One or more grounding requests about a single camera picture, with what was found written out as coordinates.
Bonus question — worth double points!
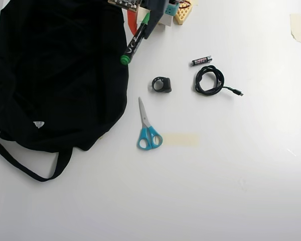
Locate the black plastic ring part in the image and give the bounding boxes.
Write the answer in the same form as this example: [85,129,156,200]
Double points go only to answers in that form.
[149,76,173,94]

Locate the black aaa battery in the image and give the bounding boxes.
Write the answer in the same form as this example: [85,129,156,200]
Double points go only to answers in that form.
[191,56,213,67]

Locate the coiled black usb cable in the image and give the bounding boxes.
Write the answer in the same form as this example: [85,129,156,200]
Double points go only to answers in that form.
[194,65,244,97]

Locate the torn beige masking tape piece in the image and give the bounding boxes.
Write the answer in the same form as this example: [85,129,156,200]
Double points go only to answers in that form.
[289,14,301,44]

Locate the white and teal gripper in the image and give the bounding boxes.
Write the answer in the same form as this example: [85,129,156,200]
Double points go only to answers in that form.
[126,0,179,40]

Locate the blue handled scissors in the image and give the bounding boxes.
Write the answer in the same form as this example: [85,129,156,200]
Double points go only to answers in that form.
[136,97,164,151]

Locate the wide beige masking tape strip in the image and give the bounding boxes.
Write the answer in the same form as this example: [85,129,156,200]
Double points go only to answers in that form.
[163,133,200,148]

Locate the green and black marker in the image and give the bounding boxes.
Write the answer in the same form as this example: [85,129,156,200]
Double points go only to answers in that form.
[119,12,151,66]

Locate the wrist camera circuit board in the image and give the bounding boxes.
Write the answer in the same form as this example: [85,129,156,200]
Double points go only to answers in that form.
[107,0,144,13]

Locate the black fabric bag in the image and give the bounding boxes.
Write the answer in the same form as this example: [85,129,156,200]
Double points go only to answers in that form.
[0,0,130,183]

